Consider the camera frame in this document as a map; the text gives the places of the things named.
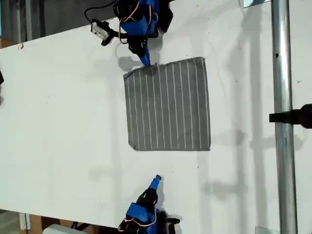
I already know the white foam block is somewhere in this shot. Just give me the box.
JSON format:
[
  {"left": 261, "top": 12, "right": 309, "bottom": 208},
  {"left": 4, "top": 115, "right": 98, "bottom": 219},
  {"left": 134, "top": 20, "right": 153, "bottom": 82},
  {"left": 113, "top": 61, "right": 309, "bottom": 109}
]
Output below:
[{"left": 43, "top": 223, "right": 85, "bottom": 234}]

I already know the white table leg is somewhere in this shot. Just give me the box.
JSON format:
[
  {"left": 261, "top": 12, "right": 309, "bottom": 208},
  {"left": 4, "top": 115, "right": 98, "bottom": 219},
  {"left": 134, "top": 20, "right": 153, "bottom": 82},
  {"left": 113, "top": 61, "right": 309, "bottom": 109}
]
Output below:
[{"left": 19, "top": 212, "right": 31, "bottom": 231}]

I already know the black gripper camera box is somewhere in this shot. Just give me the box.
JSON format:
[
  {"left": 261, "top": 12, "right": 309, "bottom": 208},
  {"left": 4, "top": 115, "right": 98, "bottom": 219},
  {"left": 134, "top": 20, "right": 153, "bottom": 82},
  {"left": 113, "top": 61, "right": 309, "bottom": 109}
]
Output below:
[{"left": 90, "top": 19, "right": 113, "bottom": 47}]

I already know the grey white-striped towel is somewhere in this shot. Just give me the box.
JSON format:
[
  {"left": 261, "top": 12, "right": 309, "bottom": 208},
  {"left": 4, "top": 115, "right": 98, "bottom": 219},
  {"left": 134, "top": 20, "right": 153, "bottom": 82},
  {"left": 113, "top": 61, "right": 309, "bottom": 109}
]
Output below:
[{"left": 123, "top": 57, "right": 212, "bottom": 152}]

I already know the black post clamp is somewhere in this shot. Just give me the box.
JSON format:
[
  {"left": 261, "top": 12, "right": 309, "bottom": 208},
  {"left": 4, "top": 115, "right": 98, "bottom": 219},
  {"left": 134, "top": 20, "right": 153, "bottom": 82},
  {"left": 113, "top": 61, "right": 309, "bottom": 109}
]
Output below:
[{"left": 269, "top": 103, "right": 312, "bottom": 129}]

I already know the black floor cable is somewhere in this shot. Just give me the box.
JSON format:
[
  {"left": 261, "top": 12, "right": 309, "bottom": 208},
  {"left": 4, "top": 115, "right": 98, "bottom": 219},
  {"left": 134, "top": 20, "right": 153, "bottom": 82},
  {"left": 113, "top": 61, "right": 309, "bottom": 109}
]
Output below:
[{"left": 70, "top": 221, "right": 95, "bottom": 231}]

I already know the brown cardboard box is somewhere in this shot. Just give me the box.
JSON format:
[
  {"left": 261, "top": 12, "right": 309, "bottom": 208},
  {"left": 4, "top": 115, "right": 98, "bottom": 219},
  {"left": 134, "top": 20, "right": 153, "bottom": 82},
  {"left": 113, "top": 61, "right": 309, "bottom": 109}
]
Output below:
[{"left": 28, "top": 214, "right": 117, "bottom": 234}]

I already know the black camera cable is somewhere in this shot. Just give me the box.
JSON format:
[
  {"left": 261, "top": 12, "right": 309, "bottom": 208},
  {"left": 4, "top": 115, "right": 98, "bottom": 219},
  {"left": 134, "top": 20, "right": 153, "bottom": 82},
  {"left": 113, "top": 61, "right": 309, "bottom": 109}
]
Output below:
[{"left": 84, "top": 0, "right": 118, "bottom": 23}]

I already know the steel post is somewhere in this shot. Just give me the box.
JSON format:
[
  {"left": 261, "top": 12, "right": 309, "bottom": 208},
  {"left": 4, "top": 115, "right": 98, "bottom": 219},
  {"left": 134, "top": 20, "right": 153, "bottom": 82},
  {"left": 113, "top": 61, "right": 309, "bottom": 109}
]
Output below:
[{"left": 271, "top": 0, "right": 298, "bottom": 234}]

